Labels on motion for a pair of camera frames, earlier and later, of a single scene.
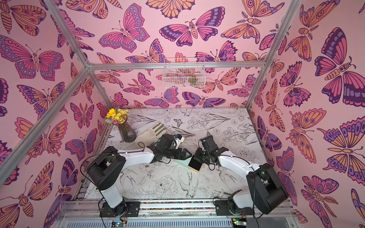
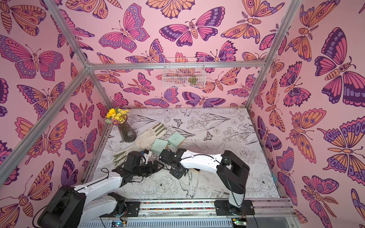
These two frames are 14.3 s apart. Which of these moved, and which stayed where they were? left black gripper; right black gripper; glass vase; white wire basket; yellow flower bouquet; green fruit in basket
Moved: right black gripper; left black gripper
Stayed: green fruit in basket; yellow flower bouquet; glass vase; white wire basket
